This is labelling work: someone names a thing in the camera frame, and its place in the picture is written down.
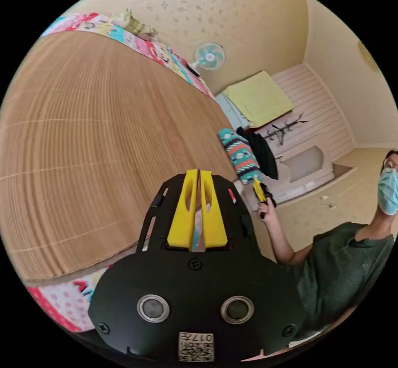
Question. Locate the black coat stand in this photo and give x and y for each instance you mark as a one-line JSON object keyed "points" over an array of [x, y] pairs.
{"points": [[281, 130]]}

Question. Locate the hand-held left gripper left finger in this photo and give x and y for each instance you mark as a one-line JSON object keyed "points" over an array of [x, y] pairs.
{"points": [[182, 218]]}

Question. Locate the yellowish bunched blanket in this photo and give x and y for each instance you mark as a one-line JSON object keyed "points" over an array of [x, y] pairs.
{"points": [[136, 25]]}

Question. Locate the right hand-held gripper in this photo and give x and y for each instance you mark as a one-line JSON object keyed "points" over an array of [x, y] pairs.
{"points": [[269, 196]]}

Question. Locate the teal and white fan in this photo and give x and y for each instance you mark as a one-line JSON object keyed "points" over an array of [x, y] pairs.
{"points": [[209, 56]]}

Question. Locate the person's right hand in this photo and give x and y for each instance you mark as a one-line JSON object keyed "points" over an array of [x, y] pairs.
{"points": [[269, 214]]}

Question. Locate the cupboard with yellow-green cover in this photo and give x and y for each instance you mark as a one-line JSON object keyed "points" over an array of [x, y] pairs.
{"points": [[258, 97]]}

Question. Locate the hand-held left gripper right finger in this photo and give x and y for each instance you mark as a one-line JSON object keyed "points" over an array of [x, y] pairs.
{"points": [[213, 225]]}

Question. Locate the person's right forearm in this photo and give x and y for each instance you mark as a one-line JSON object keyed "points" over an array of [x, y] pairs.
{"points": [[280, 240]]}

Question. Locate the person's body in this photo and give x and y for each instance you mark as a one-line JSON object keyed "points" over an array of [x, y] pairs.
{"points": [[335, 268]]}

